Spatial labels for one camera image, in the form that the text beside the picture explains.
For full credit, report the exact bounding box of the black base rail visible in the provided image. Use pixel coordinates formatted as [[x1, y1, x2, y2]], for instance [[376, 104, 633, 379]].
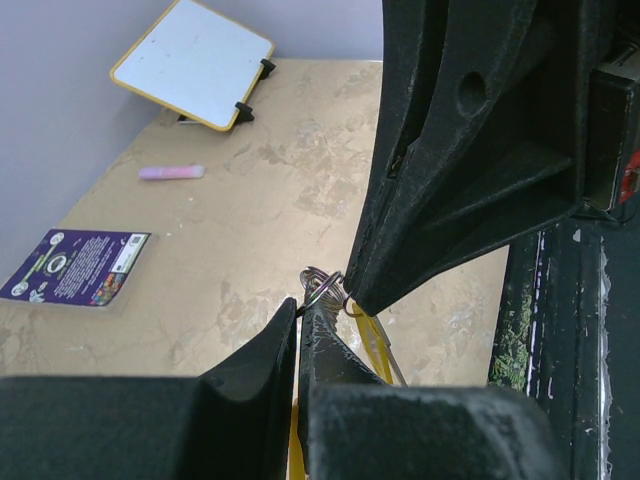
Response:
[[488, 218, 639, 479]]

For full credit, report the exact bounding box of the purple printed card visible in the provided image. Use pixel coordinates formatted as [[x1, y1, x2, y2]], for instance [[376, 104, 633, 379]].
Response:
[[1, 229, 154, 309]]

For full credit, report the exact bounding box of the key with yellow tag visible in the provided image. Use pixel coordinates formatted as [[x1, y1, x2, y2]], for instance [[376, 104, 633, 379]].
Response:
[[343, 298, 407, 386]]

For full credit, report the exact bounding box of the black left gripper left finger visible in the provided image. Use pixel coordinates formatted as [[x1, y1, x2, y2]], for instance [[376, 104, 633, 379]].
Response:
[[1, 298, 297, 479]]

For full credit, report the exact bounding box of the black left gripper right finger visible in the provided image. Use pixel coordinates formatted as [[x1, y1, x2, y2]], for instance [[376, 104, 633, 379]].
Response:
[[298, 304, 567, 479]]

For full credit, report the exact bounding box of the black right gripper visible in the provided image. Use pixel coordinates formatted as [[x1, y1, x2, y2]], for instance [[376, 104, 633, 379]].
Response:
[[346, 1, 639, 315]]

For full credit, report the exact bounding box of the pink eraser stick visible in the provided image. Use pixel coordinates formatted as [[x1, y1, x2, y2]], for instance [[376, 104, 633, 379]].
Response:
[[138, 165, 206, 181]]

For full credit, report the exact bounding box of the small whiteboard on stand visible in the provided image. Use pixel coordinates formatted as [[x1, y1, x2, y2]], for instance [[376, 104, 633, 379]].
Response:
[[110, 0, 275, 132]]

